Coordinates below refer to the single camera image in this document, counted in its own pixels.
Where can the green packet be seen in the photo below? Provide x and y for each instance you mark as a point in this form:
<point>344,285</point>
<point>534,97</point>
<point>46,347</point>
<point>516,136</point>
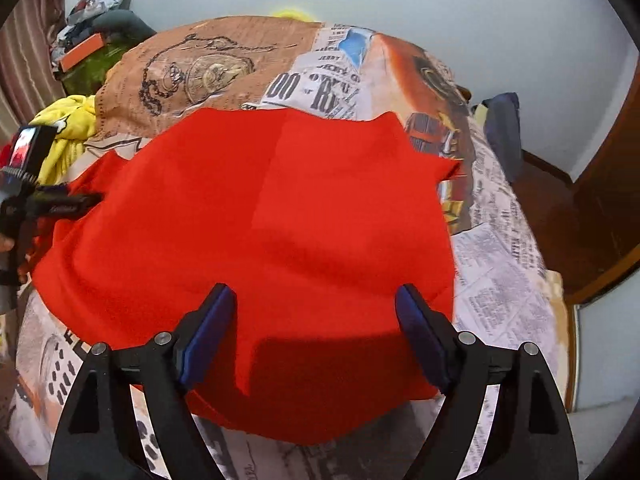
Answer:
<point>95,67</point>

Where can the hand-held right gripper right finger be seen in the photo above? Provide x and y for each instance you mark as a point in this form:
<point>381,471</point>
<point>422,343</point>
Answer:
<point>425,340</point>

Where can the person's left hand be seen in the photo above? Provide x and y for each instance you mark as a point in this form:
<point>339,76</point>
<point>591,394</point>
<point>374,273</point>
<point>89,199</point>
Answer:
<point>5,245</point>

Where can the red jacket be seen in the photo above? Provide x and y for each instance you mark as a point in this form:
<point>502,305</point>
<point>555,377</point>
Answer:
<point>250,210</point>

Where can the yellow cloth lump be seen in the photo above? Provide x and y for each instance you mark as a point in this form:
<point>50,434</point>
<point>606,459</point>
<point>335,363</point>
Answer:
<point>291,14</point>

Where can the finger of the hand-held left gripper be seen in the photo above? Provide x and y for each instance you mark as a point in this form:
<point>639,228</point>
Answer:
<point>70,206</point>
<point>52,190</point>

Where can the printed bed sheet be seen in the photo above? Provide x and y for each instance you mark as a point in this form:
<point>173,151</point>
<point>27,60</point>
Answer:
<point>500,280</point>

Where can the navy blue cloth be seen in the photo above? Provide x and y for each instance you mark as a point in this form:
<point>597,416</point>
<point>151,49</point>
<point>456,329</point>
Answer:
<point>504,130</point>

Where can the brown wooden door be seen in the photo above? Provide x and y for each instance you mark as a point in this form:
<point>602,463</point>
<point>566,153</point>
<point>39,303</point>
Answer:
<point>610,185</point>

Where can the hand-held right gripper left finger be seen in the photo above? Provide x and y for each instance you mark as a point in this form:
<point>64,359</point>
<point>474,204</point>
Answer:
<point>207,330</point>

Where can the brown wooden bed frame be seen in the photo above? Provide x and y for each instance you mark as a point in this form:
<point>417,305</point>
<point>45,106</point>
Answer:
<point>542,210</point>

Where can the yellow cloth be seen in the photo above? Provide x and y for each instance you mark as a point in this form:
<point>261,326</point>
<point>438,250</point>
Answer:
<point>70,115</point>

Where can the silver plastic bags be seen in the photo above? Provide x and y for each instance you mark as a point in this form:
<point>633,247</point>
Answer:
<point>92,7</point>

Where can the striped brown curtain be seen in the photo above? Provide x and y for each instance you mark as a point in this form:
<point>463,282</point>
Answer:
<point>27,45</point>

